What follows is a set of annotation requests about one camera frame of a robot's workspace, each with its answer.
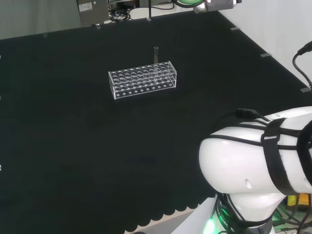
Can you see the clear glass test tube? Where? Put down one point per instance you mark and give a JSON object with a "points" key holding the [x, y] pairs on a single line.
{"points": [[156, 57]]}

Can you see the clear plastic test tube rack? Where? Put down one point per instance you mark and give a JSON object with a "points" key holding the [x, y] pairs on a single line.
{"points": [[136, 83]]}

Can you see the black bench cloth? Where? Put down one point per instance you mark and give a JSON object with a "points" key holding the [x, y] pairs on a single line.
{"points": [[73, 134]]}

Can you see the black tripod pole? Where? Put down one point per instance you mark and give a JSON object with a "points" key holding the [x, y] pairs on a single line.
{"points": [[149, 8]]}

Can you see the grey metal box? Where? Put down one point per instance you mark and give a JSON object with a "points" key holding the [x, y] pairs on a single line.
{"points": [[92, 12]]}

